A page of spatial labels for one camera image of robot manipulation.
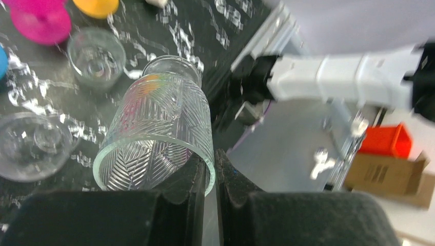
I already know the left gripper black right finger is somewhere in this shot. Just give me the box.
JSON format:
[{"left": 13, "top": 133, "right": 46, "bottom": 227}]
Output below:
[{"left": 215, "top": 150, "right": 400, "bottom": 245}]

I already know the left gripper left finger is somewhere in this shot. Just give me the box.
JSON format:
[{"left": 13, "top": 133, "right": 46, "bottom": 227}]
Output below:
[{"left": 1, "top": 154, "right": 206, "bottom": 245}]

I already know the clear wine glass front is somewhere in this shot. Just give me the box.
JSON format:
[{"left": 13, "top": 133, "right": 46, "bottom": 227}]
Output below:
[{"left": 1, "top": 112, "right": 80, "bottom": 182}]

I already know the orange wine glass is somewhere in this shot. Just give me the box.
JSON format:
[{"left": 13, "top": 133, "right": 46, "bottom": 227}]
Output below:
[{"left": 73, "top": 0, "right": 120, "bottom": 19}]

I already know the pink wine glass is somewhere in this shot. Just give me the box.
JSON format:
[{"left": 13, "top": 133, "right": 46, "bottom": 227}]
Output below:
[{"left": 3, "top": 0, "right": 72, "bottom": 46}]

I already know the blue wine glass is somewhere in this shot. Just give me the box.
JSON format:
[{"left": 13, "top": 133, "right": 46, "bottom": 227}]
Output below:
[{"left": 0, "top": 46, "right": 9, "bottom": 79}]

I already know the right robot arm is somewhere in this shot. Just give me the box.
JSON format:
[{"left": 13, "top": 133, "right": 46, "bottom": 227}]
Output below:
[{"left": 228, "top": 42, "right": 434, "bottom": 121}]

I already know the cardboard box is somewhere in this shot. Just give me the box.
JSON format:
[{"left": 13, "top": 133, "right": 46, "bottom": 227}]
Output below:
[{"left": 344, "top": 152, "right": 434, "bottom": 210}]

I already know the orange plastic bin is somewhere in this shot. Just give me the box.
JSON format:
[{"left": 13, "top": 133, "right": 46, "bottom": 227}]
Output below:
[{"left": 359, "top": 123, "right": 413, "bottom": 159}]

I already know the aluminium base frame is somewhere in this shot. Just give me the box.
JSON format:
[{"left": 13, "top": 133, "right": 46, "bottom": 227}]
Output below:
[{"left": 229, "top": 1, "right": 381, "bottom": 192}]

